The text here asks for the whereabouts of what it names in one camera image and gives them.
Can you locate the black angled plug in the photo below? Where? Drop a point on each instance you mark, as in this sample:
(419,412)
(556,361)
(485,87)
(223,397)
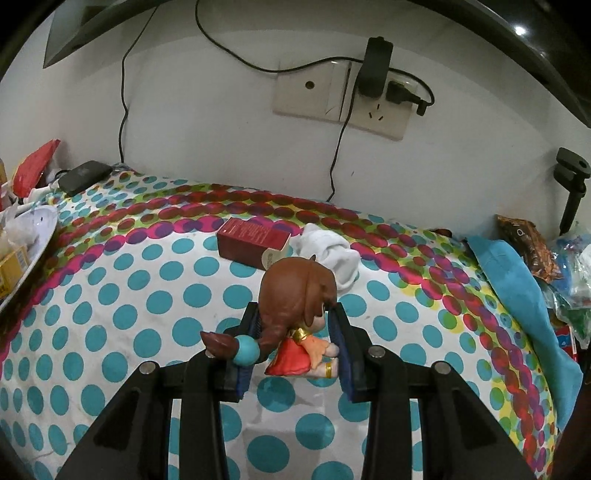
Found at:
(406,94)

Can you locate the dark red carton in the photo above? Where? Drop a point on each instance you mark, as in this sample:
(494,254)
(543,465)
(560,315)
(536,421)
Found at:
(249,242)

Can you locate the black power adapter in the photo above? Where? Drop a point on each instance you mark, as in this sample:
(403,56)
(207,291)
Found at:
(374,64)

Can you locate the clear plastic bag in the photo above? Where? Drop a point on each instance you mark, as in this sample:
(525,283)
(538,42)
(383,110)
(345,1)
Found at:
(21,233)

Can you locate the black clamp mount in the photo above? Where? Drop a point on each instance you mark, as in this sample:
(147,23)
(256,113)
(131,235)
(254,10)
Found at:
(572,184)

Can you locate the clear bag with blue items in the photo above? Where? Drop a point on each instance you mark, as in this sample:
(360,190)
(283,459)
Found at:
(575,277)

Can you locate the white patterned plate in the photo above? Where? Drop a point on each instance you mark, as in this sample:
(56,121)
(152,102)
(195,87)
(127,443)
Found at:
(42,226)

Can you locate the rolled white sock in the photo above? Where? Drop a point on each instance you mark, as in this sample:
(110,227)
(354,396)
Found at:
(334,256)

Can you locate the brown snack packet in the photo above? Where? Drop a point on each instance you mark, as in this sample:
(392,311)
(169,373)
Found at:
(531,249)

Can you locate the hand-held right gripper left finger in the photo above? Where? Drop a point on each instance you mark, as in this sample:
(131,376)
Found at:
(240,385)

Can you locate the small yellow carton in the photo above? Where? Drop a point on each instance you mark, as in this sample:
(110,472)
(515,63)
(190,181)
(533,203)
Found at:
(7,286)

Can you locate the beige wall power socket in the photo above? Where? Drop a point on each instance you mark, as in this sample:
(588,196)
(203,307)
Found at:
(388,120)

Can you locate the blue cloth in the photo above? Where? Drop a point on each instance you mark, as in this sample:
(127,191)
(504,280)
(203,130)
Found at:
(521,295)

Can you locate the red paper bag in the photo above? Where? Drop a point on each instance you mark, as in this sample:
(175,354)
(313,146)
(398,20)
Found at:
(34,166)

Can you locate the brown-haired doll figure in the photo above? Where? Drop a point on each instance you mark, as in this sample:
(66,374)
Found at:
(295,286)

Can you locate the black flat box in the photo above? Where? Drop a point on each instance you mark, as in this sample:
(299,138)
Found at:
(85,176)

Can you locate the large yellow carton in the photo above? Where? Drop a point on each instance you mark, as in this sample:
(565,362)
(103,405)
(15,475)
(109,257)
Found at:
(16,263)

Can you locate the polka dot tablecloth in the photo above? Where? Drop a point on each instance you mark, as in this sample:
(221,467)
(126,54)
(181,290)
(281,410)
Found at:
(138,295)

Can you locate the beige wall plate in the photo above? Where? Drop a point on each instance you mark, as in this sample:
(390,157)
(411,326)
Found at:
(309,92)

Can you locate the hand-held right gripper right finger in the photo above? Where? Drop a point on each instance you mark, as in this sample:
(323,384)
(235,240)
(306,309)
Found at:
(345,344)

